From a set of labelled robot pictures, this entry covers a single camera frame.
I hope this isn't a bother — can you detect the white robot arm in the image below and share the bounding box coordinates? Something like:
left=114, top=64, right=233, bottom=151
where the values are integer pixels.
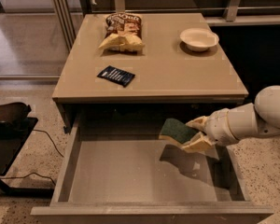
left=181, top=86, right=280, bottom=153

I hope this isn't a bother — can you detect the brown chip bag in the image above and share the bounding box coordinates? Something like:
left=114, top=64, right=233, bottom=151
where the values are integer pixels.
left=99, top=12, right=145, bottom=52

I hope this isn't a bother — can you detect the dark blue snack packet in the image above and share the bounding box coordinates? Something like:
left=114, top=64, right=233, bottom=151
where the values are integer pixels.
left=97, top=65, right=135, bottom=87

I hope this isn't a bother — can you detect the black stand with tray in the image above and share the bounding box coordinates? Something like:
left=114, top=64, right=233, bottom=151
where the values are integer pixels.
left=0, top=102, right=54, bottom=199

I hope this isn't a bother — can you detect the green and yellow sponge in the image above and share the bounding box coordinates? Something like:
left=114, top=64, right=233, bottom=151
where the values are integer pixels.
left=159, top=119, right=198, bottom=146

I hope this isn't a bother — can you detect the white paper bowl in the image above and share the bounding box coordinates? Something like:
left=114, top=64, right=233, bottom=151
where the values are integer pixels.
left=180, top=28, right=219, bottom=52

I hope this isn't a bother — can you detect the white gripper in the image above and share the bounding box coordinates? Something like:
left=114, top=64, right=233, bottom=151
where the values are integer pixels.
left=181, top=108, right=238, bottom=153

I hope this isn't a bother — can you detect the metal support bracket right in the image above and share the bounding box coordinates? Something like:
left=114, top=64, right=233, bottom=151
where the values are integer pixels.
left=223, top=0, right=241, bottom=22

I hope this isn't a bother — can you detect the open grey top drawer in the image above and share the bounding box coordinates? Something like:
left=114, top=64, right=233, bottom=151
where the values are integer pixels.
left=31, top=113, right=273, bottom=224

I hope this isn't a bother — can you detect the black floor cable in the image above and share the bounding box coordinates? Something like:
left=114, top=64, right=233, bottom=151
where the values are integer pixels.
left=0, top=128, right=64, bottom=187

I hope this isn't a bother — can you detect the grey drawer cabinet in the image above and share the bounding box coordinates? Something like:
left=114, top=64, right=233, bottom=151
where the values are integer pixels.
left=52, top=13, right=248, bottom=127

